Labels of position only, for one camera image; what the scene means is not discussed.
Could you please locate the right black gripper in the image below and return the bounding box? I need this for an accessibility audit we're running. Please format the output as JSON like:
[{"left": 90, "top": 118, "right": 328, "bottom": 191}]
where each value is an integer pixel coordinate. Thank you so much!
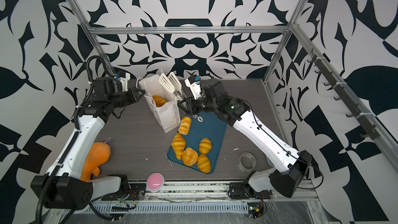
[{"left": 178, "top": 94, "right": 221, "bottom": 116}]

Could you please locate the long braided fake bread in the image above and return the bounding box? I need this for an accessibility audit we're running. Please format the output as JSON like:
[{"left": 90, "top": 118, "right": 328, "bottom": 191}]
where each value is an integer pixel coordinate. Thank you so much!
[{"left": 152, "top": 95, "right": 167, "bottom": 108}]

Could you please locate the white paper gift bag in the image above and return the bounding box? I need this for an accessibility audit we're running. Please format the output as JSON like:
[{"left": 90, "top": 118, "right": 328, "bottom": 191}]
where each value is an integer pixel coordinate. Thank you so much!
[{"left": 136, "top": 75, "right": 181, "bottom": 133}]

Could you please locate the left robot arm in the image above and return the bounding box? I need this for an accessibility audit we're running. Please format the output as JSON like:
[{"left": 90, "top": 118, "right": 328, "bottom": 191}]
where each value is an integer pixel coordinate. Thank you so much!
[{"left": 31, "top": 56, "right": 146, "bottom": 224}]

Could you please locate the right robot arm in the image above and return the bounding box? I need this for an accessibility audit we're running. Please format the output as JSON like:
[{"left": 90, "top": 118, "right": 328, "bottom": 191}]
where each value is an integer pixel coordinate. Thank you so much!
[{"left": 159, "top": 73, "right": 320, "bottom": 198}]

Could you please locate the fake croissant top left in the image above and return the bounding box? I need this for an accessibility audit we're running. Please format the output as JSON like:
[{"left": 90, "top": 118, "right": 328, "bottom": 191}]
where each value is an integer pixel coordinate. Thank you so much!
[{"left": 178, "top": 116, "right": 192, "bottom": 135}]

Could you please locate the fake croissant left large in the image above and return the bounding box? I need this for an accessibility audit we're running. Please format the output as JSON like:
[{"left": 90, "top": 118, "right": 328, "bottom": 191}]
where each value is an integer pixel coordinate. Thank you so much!
[{"left": 171, "top": 133, "right": 186, "bottom": 160}]

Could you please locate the fake croissant small centre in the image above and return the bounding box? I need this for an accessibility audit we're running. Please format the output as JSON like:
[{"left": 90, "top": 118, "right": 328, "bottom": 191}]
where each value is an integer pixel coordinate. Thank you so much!
[{"left": 199, "top": 138, "right": 212, "bottom": 155}]

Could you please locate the round fake bread roll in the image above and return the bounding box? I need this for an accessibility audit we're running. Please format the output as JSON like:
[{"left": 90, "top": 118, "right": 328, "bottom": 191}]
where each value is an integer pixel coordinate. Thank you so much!
[{"left": 181, "top": 147, "right": 199, "bottom": 167}]

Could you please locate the fake croissant bottom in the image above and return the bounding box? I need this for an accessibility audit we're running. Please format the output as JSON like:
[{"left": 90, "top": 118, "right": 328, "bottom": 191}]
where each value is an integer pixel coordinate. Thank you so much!
[{"left": 197, "top": 155, "right": 211, "bottom": 173}]

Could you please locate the orange plush toy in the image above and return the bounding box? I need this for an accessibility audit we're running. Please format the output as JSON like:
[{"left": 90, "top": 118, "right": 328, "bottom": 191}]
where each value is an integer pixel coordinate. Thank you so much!
[{"left": 80, "top": 142, "right": 110, "bottom": 181}]

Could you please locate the teal plastic tray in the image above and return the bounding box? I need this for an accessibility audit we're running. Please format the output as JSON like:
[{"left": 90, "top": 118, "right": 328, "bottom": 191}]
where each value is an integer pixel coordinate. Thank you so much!
[{"left": 182, "top": 113, "right": 227, "bottom": 174}]

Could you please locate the pink push button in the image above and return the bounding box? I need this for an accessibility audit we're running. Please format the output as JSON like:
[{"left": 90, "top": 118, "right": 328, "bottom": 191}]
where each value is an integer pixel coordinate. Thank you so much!
[{"left": 146, "top": 172, "right": 165, "bottom": 192}]

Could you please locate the clear tape roll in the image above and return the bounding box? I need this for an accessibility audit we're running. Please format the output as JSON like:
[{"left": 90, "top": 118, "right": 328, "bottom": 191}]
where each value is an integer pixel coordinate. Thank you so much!
[{"left": 238, "top": 152, "right": 257, "bottom": 172}]

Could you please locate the small circuit board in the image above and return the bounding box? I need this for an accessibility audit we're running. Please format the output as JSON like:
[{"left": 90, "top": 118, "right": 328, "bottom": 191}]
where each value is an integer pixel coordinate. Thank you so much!
[{"left": 248, "top": 202, "right": 267, "bottom": 219}]

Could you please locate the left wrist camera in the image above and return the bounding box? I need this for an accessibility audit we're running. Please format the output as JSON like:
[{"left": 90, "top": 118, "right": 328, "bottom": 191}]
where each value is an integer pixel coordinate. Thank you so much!
[{"left": 115, "top": 71, "right": 131, "bottom": 92}]

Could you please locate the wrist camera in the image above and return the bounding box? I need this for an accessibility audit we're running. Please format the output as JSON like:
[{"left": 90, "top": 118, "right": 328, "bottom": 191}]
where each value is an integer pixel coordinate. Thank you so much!
[
  {"left": 184, "top": 74, "right": 202, "bottom": 100},
  {"left": 115, "top": 71, "right": 131, "bottom": 92}
]

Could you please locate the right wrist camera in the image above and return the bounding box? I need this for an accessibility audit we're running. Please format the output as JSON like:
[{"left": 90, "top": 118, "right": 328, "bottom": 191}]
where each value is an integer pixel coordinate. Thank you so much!
[{"left": 184, "top": 74, "right": 202, "bottom": 100}]

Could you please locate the white cable duct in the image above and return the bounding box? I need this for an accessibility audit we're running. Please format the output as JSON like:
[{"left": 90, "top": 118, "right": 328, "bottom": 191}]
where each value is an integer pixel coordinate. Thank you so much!
[{"left": 94, "top": 202, "right": 249, "bottom": 214}]

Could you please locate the black hook rail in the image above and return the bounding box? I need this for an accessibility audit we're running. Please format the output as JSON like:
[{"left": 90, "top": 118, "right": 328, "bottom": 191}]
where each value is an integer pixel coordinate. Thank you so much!
[{"left": 310, "top": 54, "right": 380, "bottom": 140}]

